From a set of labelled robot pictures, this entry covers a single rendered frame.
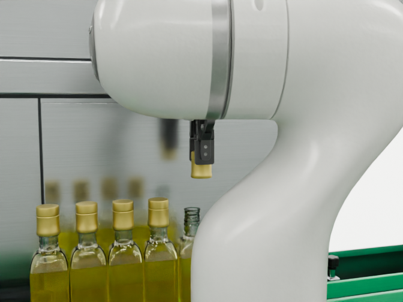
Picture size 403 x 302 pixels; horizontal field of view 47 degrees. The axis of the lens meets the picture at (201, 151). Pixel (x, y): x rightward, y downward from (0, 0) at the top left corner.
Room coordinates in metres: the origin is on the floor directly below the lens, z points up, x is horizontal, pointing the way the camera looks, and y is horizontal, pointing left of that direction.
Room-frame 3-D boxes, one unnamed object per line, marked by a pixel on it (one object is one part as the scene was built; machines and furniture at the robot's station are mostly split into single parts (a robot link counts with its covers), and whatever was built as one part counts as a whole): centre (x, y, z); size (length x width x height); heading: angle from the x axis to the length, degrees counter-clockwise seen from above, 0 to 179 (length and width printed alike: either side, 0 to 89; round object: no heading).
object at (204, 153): (0.74, -0.01, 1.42); 0.03 x 0.03 x 0.07; 13
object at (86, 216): (0.72, 0.18, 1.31); 0.04 x 0.04 x 0.04
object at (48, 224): (0.70, 0.24, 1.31); 0.04 x 0.04 x 0.04
